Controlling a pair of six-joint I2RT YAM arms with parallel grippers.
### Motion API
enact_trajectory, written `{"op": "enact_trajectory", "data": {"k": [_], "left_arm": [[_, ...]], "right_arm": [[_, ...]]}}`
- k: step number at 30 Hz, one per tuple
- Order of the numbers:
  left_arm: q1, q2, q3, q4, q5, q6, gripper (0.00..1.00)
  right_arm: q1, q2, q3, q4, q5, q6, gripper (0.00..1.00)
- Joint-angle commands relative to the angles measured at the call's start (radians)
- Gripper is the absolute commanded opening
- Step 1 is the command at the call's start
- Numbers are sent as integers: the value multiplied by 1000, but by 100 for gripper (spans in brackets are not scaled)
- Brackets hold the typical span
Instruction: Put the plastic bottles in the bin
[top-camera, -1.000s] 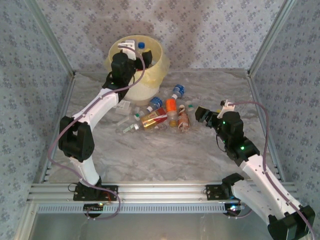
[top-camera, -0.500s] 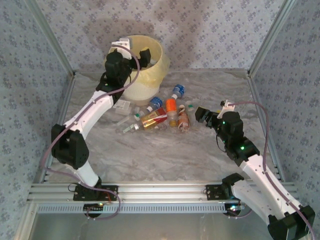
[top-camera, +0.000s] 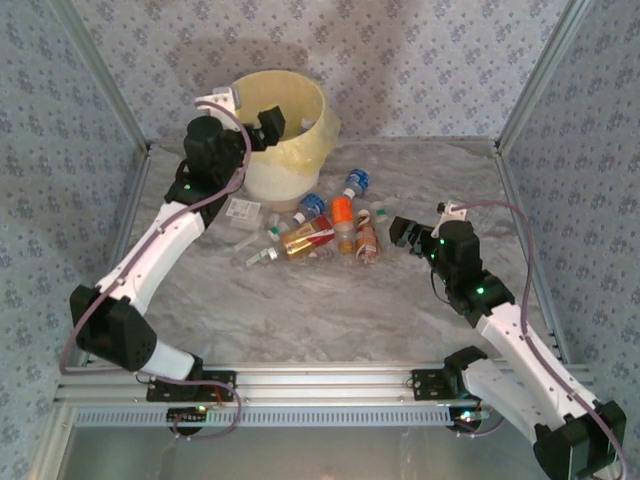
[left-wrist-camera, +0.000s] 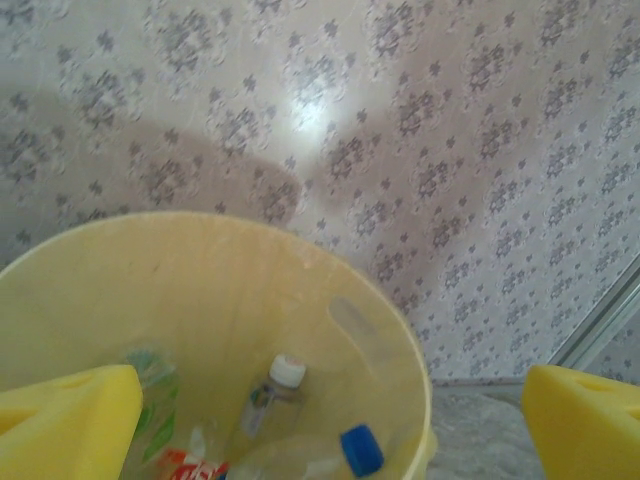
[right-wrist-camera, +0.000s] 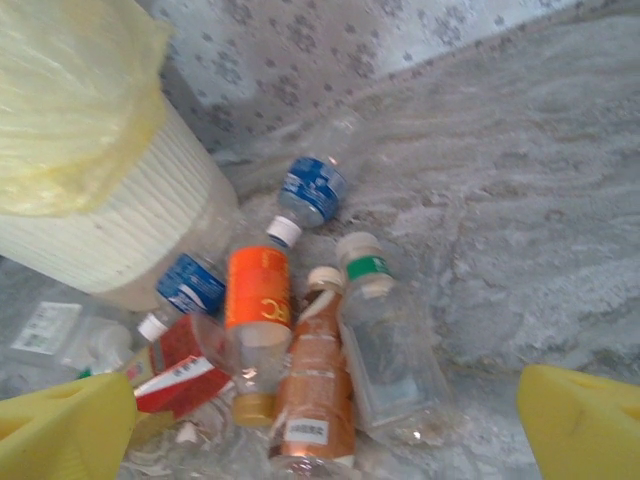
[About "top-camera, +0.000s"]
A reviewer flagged brown label plastic bottle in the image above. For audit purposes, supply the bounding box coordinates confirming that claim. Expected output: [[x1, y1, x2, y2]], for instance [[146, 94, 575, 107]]
[[353, 208, 381, 264]]

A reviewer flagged orange label plastic bottle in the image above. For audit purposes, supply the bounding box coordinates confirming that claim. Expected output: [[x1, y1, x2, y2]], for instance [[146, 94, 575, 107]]
[[329, 197, 355, 236]]

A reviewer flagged blue label plastic bottle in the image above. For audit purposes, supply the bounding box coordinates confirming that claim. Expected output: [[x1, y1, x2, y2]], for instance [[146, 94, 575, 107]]
[[292, 192, 327, 224], [341, 168, 372, 199]]

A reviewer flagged clear flat pack white label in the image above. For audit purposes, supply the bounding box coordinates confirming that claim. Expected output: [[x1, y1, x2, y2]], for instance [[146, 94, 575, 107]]
[[224, 197, 265, 230]]

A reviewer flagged red gold label bottle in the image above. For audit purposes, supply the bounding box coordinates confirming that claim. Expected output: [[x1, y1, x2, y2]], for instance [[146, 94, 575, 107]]
[[279, 215, 335, 261]]

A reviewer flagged clear bottle white cap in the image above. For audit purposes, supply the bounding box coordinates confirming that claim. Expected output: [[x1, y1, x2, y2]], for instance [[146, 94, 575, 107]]
[[244, 245, 280, 267]]

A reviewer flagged yellow bin liner bag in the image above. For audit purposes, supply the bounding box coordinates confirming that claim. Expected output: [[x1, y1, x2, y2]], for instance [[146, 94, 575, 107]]
[[230, 69, 341, 176]]

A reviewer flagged white plastic bin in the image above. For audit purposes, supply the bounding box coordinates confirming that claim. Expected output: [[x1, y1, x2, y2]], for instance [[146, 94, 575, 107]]
[[238, 149, 321, 201]]

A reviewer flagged right controller board green light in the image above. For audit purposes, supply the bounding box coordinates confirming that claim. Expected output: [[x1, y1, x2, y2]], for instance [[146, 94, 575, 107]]
[[448, 405, 494, 432]]

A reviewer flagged grey metal panel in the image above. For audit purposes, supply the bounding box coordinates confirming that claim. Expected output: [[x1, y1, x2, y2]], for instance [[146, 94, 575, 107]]
[[64, 424, 601, 480]]

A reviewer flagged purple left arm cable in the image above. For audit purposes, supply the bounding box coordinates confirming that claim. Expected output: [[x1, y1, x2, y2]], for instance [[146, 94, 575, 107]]
[[58, 98, 252, 376]]

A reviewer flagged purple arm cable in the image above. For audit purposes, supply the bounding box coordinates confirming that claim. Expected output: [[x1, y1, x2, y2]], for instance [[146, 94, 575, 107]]
[[449, 199, 630, 479], [58, 98, 252, 376]]

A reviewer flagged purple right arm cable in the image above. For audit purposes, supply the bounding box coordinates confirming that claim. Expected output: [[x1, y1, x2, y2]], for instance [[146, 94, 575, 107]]
[[449, 199, 630, 479]]

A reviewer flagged aluminium side frame rail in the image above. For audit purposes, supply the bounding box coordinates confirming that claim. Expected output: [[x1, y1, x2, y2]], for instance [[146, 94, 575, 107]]
[[64, 147, 152, 366], [492, 142, 574, 366]]

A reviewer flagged aluminium frame post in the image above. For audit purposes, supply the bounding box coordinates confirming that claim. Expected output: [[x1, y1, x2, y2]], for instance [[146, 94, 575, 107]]
[[49, 0, 152, 154], [493, 0, 596, 151]]

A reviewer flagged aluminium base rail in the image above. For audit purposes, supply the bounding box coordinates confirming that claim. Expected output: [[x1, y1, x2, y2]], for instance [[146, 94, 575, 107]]
[[54, 362, 596, 406]]

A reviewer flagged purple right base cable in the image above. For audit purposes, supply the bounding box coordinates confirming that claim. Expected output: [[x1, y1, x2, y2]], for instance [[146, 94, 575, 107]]
[[455, 409, 507, 440]]

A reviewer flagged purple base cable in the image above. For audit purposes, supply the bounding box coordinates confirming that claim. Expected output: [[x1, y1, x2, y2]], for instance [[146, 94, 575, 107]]
[[455, 409, 507, 440], [169, 382, 246, 442]]

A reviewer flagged grey slotted cable duct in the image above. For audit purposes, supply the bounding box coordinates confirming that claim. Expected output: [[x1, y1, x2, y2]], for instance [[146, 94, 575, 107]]
[[74, 404, 484, 429]]

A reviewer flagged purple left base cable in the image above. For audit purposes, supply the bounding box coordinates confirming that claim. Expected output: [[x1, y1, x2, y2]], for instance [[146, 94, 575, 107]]
[[169, 382, 246, 442]]

